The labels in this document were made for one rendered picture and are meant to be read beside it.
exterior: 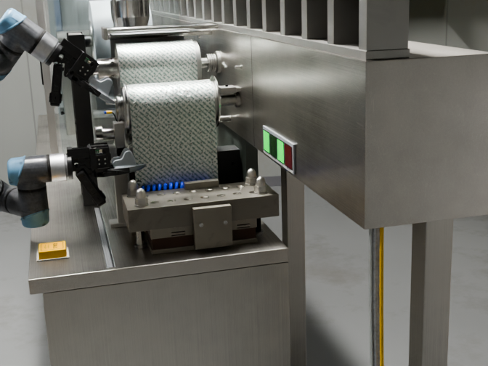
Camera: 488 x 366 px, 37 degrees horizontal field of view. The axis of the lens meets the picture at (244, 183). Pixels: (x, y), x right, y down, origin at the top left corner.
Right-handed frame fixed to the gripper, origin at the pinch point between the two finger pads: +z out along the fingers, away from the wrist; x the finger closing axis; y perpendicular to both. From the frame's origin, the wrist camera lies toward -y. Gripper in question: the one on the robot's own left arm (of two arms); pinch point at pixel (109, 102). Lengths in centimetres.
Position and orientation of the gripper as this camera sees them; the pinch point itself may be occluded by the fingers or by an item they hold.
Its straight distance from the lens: 210.3
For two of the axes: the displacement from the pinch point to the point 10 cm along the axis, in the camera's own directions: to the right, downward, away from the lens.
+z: 7.7, 5.4, 3.4
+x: -2.5, -2.4, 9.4
